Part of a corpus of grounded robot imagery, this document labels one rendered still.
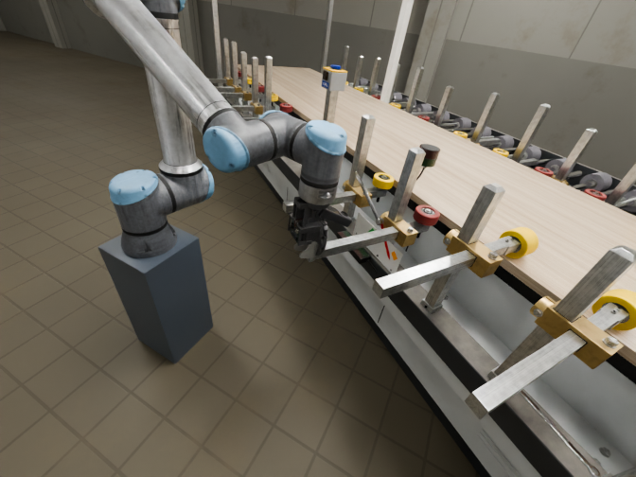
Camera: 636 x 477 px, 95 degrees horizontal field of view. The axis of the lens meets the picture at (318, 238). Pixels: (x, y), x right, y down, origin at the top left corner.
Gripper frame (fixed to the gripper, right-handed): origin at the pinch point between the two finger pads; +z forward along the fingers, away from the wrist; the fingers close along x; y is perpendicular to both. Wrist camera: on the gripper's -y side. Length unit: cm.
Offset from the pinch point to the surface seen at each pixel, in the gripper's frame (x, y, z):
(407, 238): 4.6, -30.4, -4.3
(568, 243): 28, -75, -10
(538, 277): 34, -49, -9
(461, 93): -239, -338, -4
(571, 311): 46, -30, -17
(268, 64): -128, -29, -30
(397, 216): -2.6, -31.1, -7.7
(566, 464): 64, -30, 11
